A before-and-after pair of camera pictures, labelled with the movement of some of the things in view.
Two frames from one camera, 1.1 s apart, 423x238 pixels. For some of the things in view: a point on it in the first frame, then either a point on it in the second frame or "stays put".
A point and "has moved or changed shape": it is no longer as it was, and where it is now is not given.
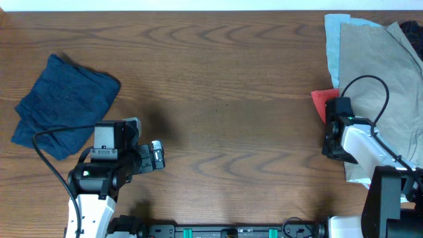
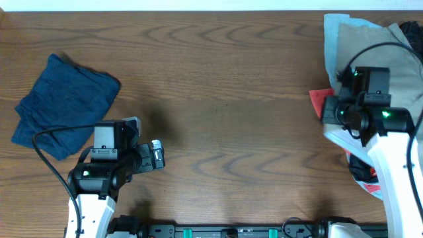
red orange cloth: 320,98 stays put
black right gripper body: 329,148 → 334,112
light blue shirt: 333,23 stays put
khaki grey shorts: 382,75 has moved or changed shape
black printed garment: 414,32 stays put
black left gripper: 147,164 stays put
